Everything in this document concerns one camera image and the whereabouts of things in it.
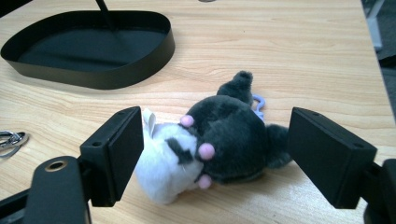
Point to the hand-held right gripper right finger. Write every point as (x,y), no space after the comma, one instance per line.
(330,158)

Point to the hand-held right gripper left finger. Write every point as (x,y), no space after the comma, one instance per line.
(118,155)

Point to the black key rack with tray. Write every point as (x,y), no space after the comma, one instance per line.
(93,53)

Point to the white desk frame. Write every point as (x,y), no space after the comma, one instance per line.
(373,25)

